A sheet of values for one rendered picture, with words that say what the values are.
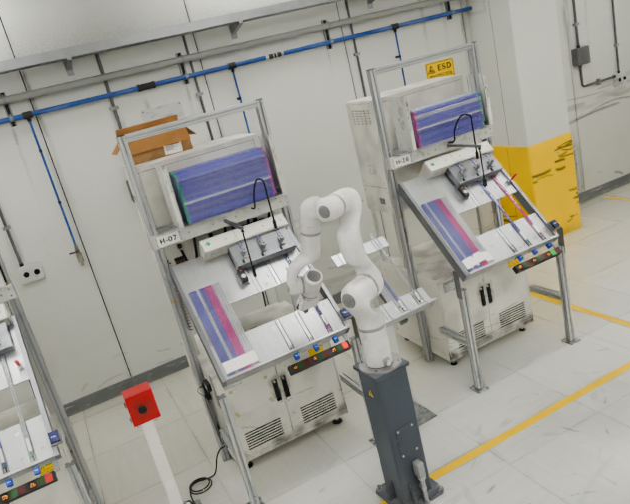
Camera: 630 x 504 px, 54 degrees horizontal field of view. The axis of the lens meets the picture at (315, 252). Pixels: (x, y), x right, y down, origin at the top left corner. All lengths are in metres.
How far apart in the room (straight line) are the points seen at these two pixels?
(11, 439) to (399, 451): 1.69
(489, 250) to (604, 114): 3.70
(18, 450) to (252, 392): 1.16
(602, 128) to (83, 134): 5.04
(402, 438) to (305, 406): 0.84
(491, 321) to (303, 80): 2.36
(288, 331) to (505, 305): 1.64
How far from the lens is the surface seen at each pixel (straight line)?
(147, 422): 3.13
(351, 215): 2.58
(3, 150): 4.62
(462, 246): 3.63
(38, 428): 3.04
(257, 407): 3.48
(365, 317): 2.64
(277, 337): 3.12
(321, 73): 5.15
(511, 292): 4.21
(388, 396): 2.80
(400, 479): 3.03
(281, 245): 3.33
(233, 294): 3.23
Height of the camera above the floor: 2.03
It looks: 17 degrees down
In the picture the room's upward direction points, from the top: 14 degrees counter-clockwise
